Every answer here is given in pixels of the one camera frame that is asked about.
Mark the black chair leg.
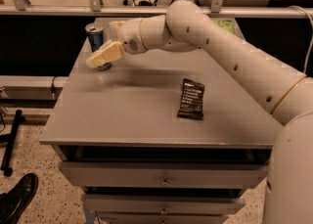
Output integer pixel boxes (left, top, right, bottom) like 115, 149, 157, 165
0, 110, 25, 177

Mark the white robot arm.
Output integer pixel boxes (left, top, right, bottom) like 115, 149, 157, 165
86, 0, 313, 224

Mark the grey drawer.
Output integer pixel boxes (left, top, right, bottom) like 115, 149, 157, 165
60, 162, 267, 189
99, 212, 227, 224
82, 195, 246, 215

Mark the top grey drawer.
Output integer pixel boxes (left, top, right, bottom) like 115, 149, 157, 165
60, 162, 267, 189

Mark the black rxbar chocolate wrapper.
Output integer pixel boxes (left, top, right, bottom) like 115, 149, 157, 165
177, 78, 205, 120

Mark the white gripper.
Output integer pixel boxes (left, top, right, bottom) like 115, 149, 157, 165
86, 18, 147, 68

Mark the middle grey drawer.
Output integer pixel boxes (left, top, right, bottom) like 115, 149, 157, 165
82, 195, 246, 215

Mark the black leather shoe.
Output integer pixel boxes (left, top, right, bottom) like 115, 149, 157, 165
0, 173, 38, 224

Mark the grey drawer cabinet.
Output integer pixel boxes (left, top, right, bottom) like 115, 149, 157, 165
38, 17, 285, 224

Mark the blue silver redbull can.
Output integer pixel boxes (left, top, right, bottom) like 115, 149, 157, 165
84, 22, 112, 72

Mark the bottom grey drawer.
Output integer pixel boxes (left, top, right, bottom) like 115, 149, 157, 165
99, 212, 227, 224

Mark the green chip bag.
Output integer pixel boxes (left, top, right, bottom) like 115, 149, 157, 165
215, 20, 234, 33

